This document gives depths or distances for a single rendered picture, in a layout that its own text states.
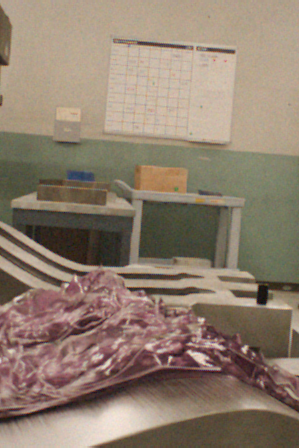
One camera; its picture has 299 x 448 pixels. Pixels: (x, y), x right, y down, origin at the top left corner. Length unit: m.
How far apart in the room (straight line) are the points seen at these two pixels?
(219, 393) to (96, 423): 0.06
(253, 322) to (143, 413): 0.36
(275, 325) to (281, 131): 6.80
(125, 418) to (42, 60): 7.04
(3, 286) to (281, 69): 6.92
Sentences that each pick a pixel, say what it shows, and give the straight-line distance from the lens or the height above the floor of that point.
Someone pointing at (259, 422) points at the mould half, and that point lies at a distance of 0.37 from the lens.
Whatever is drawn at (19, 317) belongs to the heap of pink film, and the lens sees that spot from 0.50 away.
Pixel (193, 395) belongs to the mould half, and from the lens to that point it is 0.38.
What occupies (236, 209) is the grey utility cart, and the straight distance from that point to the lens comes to 6.79.
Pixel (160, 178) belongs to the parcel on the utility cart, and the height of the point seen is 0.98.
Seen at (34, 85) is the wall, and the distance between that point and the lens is 7.33.
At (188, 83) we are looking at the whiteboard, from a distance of 7.36.
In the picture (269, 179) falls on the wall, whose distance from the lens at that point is 7.46.
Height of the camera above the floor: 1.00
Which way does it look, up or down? 3 degrees down
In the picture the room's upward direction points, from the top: 5 degrees clockwise
